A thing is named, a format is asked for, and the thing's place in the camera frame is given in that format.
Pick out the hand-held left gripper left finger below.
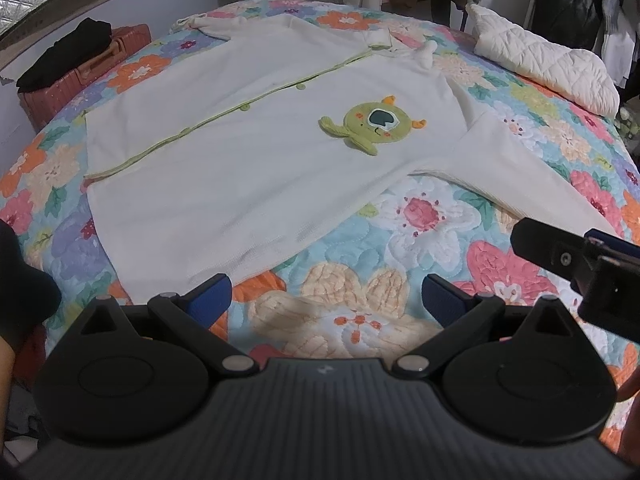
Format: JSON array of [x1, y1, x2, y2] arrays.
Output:
[[75, 273, 260, 376]]

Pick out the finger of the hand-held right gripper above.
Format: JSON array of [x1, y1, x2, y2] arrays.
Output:
[[511, 216, 601, 283], [577, 229, 640, 347]]

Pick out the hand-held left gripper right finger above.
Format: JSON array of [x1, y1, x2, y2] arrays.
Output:
[[391, 273, 582, 379]]

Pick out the white knit cardigan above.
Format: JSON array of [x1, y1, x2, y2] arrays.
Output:
[[82, 12, 626, 286]]

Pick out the white hanging clothes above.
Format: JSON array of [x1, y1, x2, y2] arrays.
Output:
[[595, 0, 640, 92]]

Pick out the person's right hand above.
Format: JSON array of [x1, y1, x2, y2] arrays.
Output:
[[616, 374, 640, 405]]

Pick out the floral quilted bedspread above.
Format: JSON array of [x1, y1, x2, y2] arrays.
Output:
[[0, 0, 640, 461]]

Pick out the cream quilted pillow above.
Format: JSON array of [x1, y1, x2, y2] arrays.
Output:
[[465, 4, 622, 117]]

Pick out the person's black clothing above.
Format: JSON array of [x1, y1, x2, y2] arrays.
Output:
[[0, 220, 62, 333]]

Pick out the pink suitcase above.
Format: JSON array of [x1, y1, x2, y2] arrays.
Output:
[[17, 22, 152, 133]]

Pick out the black folded cloth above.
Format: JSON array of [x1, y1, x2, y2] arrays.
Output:
[[16, 17, 113, 93]]

